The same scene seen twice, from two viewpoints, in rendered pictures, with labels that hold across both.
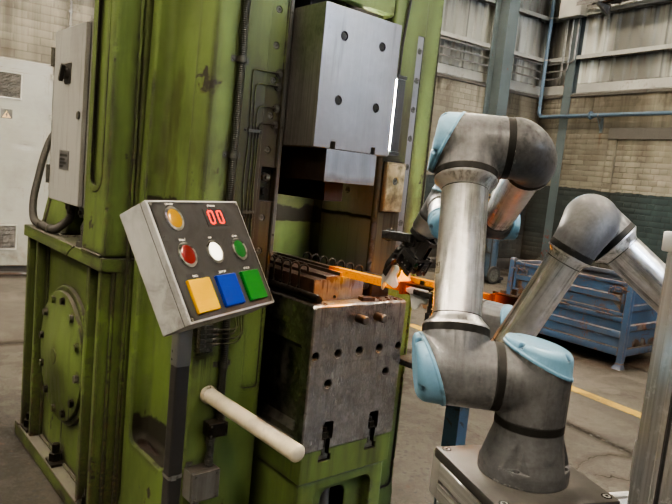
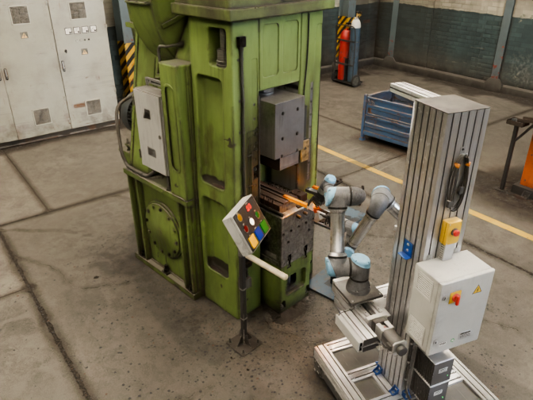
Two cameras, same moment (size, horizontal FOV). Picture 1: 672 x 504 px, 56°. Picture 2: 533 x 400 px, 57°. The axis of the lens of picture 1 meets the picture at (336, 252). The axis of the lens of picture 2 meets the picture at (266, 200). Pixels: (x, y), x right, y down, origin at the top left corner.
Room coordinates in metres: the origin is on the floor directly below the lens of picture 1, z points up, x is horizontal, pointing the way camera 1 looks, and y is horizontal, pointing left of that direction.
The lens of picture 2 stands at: (-1.38, 0.39, 2.71)
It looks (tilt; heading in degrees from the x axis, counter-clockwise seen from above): 27 degrees down; 356
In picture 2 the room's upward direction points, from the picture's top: straight up
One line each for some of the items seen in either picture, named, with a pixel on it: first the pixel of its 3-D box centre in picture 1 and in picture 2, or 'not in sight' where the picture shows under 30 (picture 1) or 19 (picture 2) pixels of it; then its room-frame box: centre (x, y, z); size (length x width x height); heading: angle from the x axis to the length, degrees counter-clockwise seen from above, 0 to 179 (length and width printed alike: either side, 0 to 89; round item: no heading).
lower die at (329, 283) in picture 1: (298, 273); (268, 195); (2.07, 0.12, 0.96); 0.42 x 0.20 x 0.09; 41
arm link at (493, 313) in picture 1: (502, 321); (352, 228); (1.49, -0.41, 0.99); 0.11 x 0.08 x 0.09; 41
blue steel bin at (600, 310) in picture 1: (584, 306); (408, 120); (5.55, -2.25, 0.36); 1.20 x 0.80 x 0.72; 38
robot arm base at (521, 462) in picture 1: (526, 443); (358, 282); (1.04, -0.36, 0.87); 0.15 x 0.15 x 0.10
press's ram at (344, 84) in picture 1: (326, 88); (273, 120); (2.09, 0.08, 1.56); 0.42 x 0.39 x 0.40; 41
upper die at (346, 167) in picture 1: (308, 164); (268, 152); (2.07, 0.12, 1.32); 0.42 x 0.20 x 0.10; 41
